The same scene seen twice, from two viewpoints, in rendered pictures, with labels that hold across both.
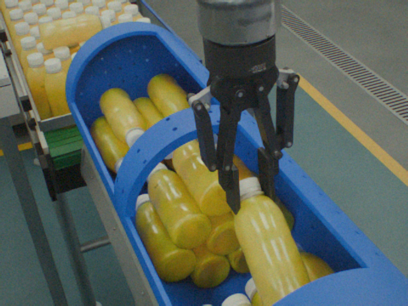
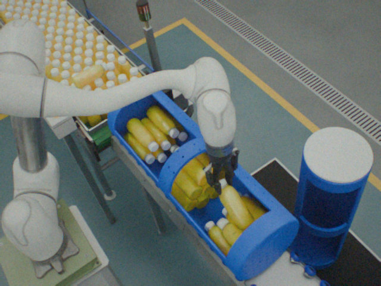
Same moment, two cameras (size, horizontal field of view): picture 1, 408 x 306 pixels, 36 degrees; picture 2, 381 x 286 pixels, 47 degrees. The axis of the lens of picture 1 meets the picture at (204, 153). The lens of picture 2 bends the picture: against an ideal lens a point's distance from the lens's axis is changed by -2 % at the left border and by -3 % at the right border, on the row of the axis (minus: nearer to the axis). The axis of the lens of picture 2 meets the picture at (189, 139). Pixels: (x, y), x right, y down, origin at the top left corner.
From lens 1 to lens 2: 0.83 m
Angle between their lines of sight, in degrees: 18
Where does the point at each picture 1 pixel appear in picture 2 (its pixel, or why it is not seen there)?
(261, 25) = (230, 149)
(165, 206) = (182, 185)
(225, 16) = (218, 151)
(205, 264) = (200, 201)
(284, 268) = (241, 211)
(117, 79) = (130, 110)
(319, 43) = not seen: outside the picture
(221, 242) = (206, 192)
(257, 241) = (230, 204)
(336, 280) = (262, 218)
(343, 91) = (214, 28)
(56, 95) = not seen: hidden behind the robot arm
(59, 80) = not seen: hidden behind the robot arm
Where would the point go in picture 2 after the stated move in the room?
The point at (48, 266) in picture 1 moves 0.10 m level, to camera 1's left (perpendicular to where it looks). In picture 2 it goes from (94, 187) to (77, 192)
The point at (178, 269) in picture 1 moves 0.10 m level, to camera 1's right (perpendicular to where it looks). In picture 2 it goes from (191, 206) to (215, 198)
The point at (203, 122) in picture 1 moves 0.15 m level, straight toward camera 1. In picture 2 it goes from (209, 176) to (227, 215)
